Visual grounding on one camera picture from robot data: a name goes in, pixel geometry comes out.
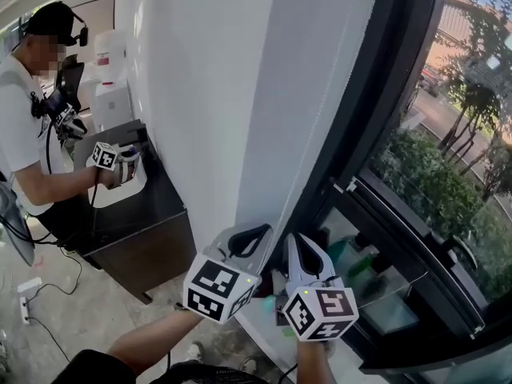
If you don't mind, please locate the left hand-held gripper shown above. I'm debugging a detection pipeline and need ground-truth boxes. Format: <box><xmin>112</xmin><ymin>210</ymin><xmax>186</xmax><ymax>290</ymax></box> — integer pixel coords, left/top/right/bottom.
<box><xmin>182</xmin><ymin>222</ymin><xmax>275</xmax><ymax>326</ymax></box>

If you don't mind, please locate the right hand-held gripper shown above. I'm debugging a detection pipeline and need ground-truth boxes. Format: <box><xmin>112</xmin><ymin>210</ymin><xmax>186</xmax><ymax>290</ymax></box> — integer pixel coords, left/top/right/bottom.
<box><xmin>282</xmin><ymin>231</ymin><xmax>359</xmax><ymax>342</ymax></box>

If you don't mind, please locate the white roller blind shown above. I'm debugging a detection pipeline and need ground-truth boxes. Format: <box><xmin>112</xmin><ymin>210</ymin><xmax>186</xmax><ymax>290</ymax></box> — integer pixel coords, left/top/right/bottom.
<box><xmin>234</xmin><ymin>0</ymin><xmax>383</xmax><ymax>240</ymax></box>

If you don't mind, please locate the person's right forearm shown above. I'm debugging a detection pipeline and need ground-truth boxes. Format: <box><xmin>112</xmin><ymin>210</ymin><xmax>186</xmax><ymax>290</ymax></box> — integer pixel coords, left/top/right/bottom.
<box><xmin>294</xmin><ymin>337</ymin><xmax>338</xmax><ymax>384</ymax></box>

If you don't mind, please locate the person's left forearm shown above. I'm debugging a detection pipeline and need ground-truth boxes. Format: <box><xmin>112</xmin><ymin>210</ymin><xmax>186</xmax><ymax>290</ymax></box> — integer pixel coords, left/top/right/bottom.
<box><xmin>106</xmin><ymin>304</ymin><xmax>210</xmax><ymax>372</ymax></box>

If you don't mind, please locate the black framed window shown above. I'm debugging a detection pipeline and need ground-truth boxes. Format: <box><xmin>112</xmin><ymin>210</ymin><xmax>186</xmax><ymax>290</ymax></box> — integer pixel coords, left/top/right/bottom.
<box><xmin>279</xmin><ymin>0</ymin><xmax>512</xmax><ymax>384</ymax></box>

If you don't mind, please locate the black cabinet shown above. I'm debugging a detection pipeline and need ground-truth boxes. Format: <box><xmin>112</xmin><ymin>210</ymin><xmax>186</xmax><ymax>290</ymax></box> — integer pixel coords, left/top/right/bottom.
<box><xmin>59</xmin><ymin>119</ymin><xmax>198</xmax><ymax>305</ymax></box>

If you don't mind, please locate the white tray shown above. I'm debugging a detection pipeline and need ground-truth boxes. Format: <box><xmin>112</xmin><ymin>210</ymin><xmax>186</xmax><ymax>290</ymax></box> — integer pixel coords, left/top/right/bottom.
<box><xmin>88</xmin><ymin>165</ymin><xmax>148</xmax><ymax>210</ymax></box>

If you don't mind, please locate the green hedge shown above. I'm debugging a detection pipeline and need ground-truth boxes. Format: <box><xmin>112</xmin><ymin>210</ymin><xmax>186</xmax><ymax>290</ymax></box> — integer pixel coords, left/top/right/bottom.
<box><xmin>370</xmin><ymin>128</ymin><xmax>512</xmax><ymax>295</ymax></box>

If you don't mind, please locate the person's black clothing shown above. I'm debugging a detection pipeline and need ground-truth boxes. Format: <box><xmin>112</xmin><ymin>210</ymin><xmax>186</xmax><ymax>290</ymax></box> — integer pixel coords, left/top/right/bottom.
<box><xmin>50</xmin><ymin>348</ymin><xmax>259</xmax><ymax>384</ymax></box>

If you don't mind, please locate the white water dispenser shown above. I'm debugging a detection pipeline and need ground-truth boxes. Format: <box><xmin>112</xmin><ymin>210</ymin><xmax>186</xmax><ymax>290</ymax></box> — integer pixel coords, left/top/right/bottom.
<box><xmin>88</xmin><ymin>29</ymin><xmax>134</xmax><ymax>132</ymax></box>

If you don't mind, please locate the white flat block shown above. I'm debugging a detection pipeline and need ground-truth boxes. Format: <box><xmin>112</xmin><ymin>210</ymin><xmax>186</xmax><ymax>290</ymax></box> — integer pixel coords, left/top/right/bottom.
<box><xmin>17</xmin><ymin>276</ymin><xmax>43</xmax><ymax>294</ymax></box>

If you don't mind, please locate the white power strip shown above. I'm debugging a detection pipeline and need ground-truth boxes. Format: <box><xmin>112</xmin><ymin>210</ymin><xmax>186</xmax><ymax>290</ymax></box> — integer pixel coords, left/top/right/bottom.
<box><xmin>18</xmin><ymin>294</ymin><xmax>32</xmax><ymax>326</ymax></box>

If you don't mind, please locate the green tree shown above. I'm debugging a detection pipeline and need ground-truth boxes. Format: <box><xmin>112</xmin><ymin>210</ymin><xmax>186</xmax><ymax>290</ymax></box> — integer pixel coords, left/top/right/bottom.
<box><xmin>435</xmin><ymin>0</ymin><xmax>512</xmax><ymax>175</ymax></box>

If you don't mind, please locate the black office chair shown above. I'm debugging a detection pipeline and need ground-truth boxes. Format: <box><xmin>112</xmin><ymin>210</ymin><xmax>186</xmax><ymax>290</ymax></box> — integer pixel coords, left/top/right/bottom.
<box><xmin>54</xmin><ymin>53</ymin><xmax>86</xmax><ymax>110</ymax></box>

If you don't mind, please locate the black window handle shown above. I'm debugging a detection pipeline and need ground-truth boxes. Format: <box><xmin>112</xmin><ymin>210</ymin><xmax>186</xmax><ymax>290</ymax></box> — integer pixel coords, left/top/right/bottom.
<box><xmin>430</xmin><ymin>230</ymin><xmax>478</xmax><ymax>272</ymax></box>

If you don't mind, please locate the black floor cable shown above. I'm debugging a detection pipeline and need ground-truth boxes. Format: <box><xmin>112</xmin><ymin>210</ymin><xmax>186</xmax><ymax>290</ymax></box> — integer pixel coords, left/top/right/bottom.
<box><xmin>22</xmin><ymin>246</ymin><xmax>84</xmax><ymax>366</ymax></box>

